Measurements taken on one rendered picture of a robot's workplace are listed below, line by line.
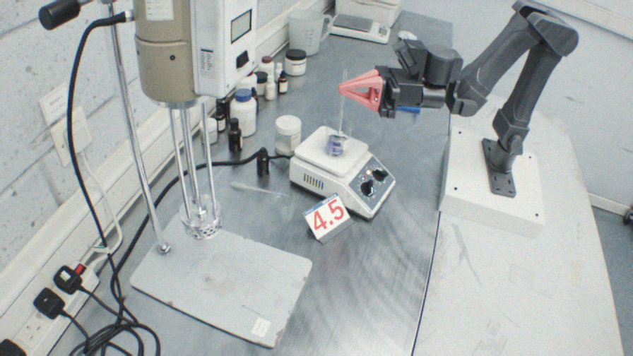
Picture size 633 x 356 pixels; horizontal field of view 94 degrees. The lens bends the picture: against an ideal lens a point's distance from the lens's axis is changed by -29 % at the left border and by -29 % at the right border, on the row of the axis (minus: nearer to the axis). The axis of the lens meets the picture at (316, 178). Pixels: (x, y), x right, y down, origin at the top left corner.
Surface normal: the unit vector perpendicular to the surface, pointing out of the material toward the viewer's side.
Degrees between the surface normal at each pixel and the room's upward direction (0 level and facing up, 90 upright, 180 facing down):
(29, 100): 90
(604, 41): 90
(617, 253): 0
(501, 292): 0
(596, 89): 90
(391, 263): 0
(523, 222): 90
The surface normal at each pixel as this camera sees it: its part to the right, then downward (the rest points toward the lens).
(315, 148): 0.08, -0.74
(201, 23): -0.32, 0.62
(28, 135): 0.94, 0.27
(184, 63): 0.40, 0.64
